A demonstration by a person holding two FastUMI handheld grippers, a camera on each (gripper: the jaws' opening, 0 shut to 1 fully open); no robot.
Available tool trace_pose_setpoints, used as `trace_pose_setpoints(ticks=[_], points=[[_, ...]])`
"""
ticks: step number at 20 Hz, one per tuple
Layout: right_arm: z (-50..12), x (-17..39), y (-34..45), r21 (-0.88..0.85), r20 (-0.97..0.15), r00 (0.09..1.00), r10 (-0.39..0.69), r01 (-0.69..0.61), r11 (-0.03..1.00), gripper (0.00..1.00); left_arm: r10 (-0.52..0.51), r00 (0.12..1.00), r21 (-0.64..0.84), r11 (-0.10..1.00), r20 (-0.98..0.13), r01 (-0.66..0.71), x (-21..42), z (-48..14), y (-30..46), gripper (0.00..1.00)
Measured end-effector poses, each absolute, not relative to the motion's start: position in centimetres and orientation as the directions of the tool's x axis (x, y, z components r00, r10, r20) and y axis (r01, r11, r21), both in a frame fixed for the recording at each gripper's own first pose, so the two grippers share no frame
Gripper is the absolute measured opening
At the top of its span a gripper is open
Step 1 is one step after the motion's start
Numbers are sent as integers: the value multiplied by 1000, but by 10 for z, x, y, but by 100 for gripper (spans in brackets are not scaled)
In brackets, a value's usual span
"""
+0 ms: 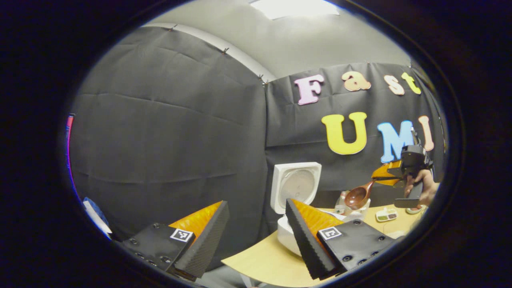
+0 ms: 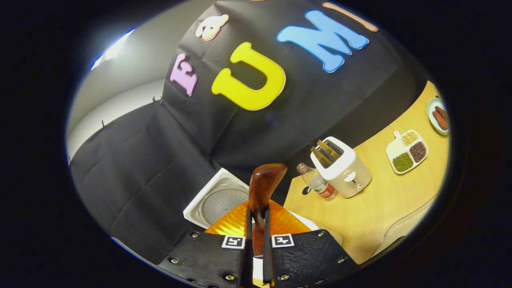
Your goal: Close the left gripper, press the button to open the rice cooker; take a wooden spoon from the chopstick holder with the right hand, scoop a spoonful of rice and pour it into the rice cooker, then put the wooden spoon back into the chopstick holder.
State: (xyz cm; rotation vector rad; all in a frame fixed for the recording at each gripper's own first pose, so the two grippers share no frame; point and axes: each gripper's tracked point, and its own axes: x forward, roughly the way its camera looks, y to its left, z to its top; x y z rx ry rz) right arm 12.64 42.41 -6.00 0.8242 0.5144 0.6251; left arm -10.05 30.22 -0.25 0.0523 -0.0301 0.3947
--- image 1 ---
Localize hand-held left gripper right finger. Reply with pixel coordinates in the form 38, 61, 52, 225
285, 198, 396, 280

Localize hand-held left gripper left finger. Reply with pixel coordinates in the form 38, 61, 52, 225
120, 200, 230, 280

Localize brown wooden spoon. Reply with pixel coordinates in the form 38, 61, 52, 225
344, 179, 376, 210

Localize white rice cooker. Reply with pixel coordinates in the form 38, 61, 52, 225
270, 162, 348, 256

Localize white toaster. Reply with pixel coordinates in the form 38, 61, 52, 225
340, 191, 371, 220

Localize white divided grain dish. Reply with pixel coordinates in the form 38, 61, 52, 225
375, 207, 399, 222

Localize black backdrop cloth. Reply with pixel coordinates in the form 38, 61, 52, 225
68, 26, 446, 272

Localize blue and white object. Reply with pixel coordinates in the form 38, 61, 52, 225
83, 197, 113, 240

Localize ceiling light panel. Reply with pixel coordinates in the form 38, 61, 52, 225
248, 0, 340, 20

